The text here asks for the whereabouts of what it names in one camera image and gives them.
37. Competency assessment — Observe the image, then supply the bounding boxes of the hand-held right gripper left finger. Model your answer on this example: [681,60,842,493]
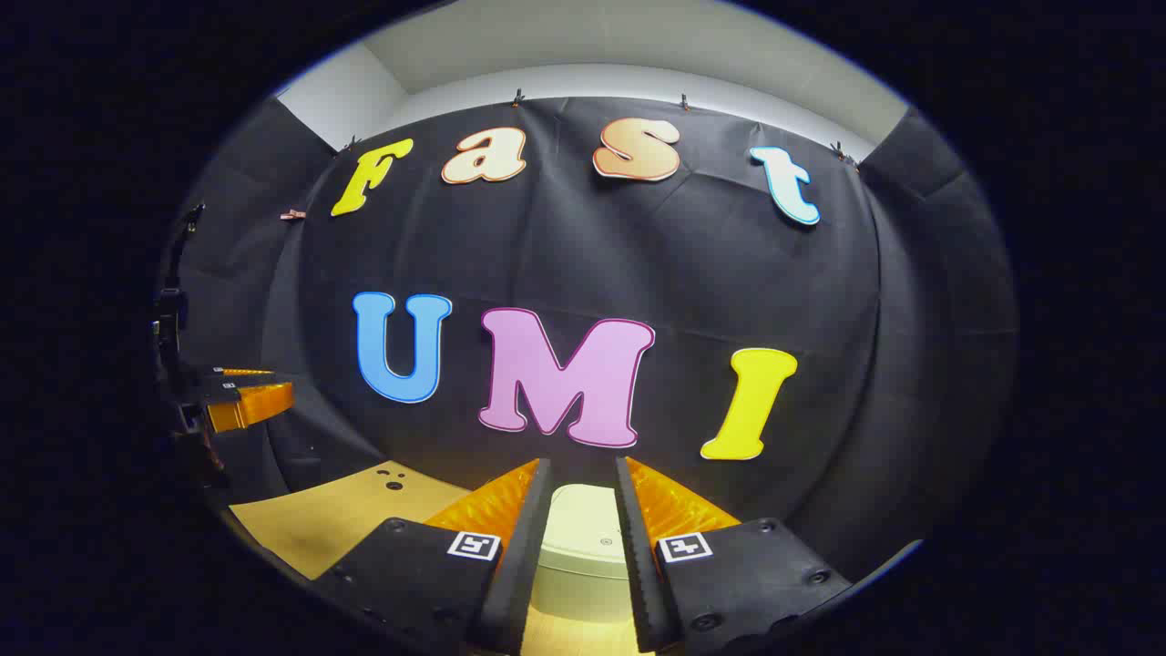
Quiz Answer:
[314,457,554,656]

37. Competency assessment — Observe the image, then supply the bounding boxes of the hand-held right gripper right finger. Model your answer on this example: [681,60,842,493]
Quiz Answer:
[615,456,857,656]

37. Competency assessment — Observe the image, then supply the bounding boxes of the green desktop garbage bin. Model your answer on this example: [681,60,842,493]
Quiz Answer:
[533,485,639,625]

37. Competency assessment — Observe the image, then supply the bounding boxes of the wooden desktop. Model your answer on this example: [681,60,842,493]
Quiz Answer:
[228,460,680,656]

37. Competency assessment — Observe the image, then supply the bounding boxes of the black backdrop cloth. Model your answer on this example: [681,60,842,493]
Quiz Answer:
[150,96,1019,584]

